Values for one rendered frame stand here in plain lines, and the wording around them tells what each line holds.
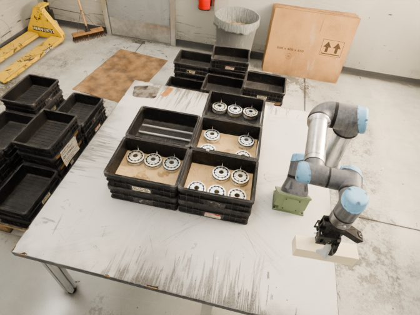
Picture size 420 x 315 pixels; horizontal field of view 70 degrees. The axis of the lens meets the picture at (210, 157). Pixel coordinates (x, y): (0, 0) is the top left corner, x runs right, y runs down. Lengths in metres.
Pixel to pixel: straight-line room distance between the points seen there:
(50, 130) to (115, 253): 1.36
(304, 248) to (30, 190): 2.02
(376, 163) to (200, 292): 2.46
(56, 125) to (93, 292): 1.32
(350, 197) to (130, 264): 1.07
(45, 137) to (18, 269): 0.97
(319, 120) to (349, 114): 0.14
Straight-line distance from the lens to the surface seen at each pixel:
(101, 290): 2.36
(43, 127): 2.74
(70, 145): 2.60
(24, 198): 2.59
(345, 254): 1.32
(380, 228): 2.97
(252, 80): 3.17
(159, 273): 1.58
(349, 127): 1.41
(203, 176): 1.72
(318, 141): 1.20
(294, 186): 1.70
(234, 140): 1.95
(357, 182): 1.10
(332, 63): 4.40
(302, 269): 1.68
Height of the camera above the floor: 2.16
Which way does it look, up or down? 47 degrees down
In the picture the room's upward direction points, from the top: 5 degrees clockwise
